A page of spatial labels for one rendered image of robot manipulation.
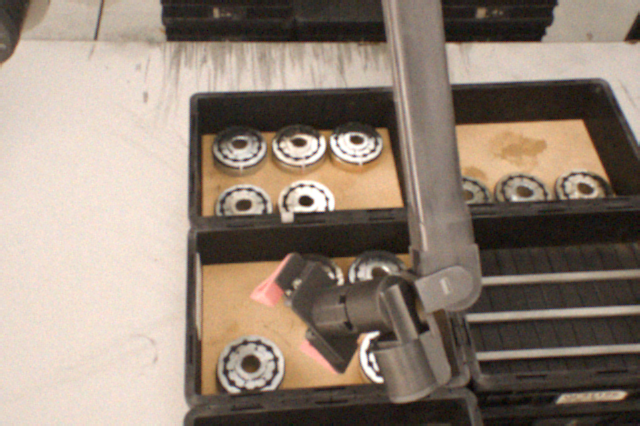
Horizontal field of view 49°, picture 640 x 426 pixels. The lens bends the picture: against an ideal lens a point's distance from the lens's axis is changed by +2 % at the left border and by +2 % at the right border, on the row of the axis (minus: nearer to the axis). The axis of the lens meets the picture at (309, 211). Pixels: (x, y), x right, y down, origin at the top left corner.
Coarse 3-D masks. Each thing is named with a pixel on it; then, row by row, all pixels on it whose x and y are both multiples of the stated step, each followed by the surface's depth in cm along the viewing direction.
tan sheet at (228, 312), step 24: (240, 264) 120; (264, 264) 120; (336, 264) 120; (408, 264) 121; (216, 288) 117; (240, 288) 117; (216, 312) 114; (240, 312) 114; (264, 312) 114; (288, 312) 114; (216, 336) 111; (240, 336) 112; (264, 336) 112; (288, 336) 112; (216, 360) 109; (288, 360) 110; (312, 360) 110; (216, 384) 107; (288, 384) 107; (312, 384) 107
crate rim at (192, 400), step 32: (224, 224) 112; (256, 224) 112; (288, 224) 113; (320, 224) 113; (352, 224) 114; (192, 256) 110; (192, 288) 105; (192, 320) 102; (448, 320) 104; (192, 352) 99; (192, 384) 96; (352, 384) 97; (448, 384) 98
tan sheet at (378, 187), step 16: (208, 144) 135; (384, 144) 137; (208, 160) 133; (272, 160) 134; (384, 160) 135; (208, 176) 131; (224, 176) 131; (256, 176) 131; (272, 176) 131; (288, 176) 131; (304, 176) 132; (320, 176) 132; (336, 176) 132; (352, 176) 132; (368, 176) 132; (384, 176) 132; (208, 192) 128; (272, 192) 129; (336, 192) 130; (352, 192) 130; (368, 192) 130; (384, 192) 130; (208, 208) 126; (336, 208) 128; (352, 208) 128
